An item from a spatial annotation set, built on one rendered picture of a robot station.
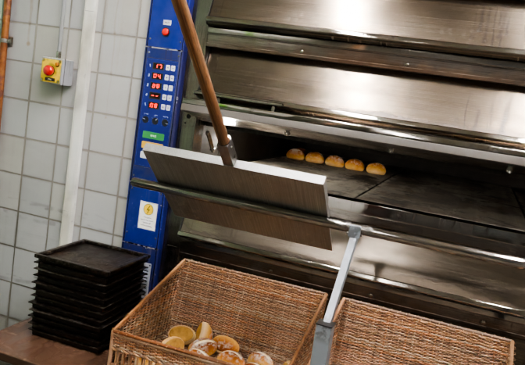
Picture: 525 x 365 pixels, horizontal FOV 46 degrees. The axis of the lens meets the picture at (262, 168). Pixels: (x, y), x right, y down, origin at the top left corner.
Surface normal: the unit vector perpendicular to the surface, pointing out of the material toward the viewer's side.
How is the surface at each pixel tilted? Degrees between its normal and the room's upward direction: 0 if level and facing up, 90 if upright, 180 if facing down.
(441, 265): 70
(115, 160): 90
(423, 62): 90
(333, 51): 90
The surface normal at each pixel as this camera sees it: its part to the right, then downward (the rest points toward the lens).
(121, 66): -0.33, 0.07
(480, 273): -0.26, -0.27
